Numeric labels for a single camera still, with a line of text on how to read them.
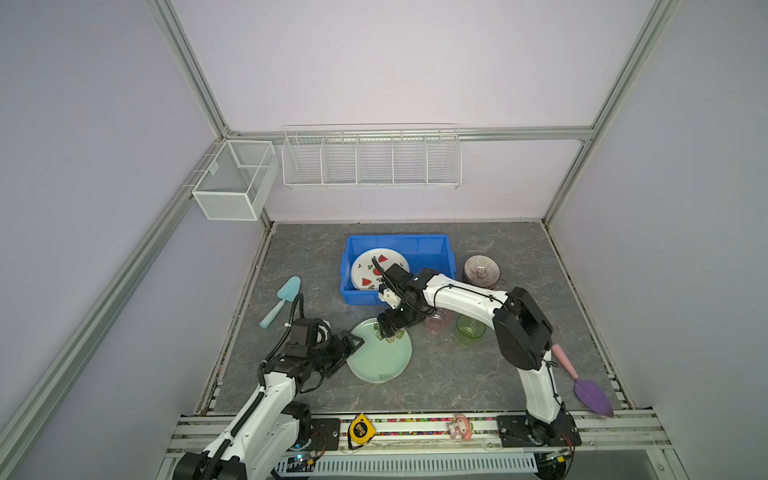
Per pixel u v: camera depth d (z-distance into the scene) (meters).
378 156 1.01
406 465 1.14
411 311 0.73
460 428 0.72
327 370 0.73
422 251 1.12
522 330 0.51
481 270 0.96
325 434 0.73
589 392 0.81
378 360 0.85
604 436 0.74
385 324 0.79
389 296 0.84
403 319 0.79
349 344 0.76
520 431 0.74
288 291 1.01
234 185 0.99
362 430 0.73
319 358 0.71
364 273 0.98
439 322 0.93
